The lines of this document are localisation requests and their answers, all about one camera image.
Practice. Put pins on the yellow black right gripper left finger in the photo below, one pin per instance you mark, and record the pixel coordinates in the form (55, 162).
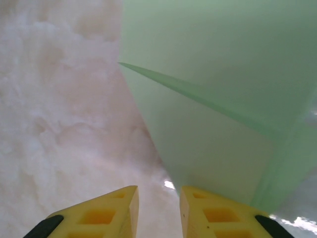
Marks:
(123, 218)

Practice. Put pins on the light green paper sheet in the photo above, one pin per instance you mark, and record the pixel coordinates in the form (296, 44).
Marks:
(210, 74)

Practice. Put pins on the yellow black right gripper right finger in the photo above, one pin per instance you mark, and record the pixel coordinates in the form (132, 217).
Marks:
(195, 223)

